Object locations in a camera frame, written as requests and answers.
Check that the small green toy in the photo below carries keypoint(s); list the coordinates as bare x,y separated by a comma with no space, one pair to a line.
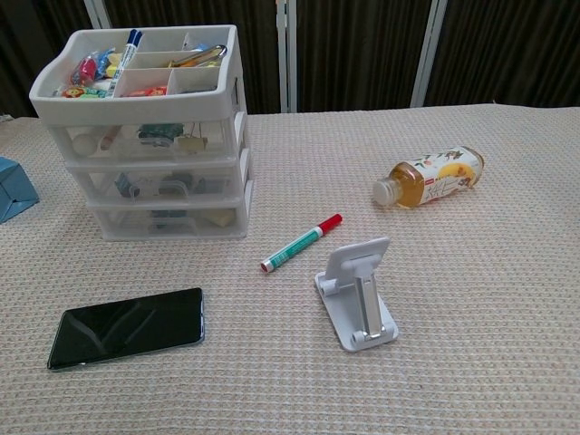
158,135

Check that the clear plastic drawer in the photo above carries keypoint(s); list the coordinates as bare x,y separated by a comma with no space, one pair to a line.
59,145
109,229
81,186

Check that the white plastic drawer cabinet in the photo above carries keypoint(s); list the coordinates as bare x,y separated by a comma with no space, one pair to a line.
136,106

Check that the blue paper box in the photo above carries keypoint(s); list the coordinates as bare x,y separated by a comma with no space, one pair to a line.
13,190

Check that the red-capped green marker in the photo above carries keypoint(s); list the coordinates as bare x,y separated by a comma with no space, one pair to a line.
299,242

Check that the pale yellow block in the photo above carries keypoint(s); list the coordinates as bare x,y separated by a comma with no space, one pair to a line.
222,217

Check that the white folding phone stand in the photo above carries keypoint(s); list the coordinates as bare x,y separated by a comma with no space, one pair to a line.
358,290

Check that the gold binder clip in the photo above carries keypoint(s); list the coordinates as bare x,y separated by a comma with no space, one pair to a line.
191,144

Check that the amber tea bottle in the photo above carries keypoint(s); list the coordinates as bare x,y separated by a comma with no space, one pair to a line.
435,179

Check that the beige woven tablecloth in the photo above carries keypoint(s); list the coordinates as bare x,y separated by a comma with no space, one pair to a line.
430,326

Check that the red snack packet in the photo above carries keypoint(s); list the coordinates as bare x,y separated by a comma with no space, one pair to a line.
145,91

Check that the black smartphone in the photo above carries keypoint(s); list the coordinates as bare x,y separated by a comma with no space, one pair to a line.
127,326

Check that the wooden pencil red band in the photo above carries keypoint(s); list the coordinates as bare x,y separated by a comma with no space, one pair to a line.
109,137

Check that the small blue white packet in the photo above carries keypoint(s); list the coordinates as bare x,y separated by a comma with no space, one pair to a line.
194,44

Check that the small white ball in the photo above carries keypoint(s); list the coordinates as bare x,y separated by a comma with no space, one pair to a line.
85,144

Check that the blue-capped white marker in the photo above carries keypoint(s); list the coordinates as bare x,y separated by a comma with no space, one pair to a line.
127,56

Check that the green lion snack packet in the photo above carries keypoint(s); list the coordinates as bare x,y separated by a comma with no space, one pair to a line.
84,92

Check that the blue candy packet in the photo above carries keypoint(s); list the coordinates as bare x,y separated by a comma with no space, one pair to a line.
108,58

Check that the pink red candy packet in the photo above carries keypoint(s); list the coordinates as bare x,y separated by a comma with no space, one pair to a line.
84,70

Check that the black folding screen white frame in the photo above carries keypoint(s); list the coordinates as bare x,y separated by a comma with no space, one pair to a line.
353,50

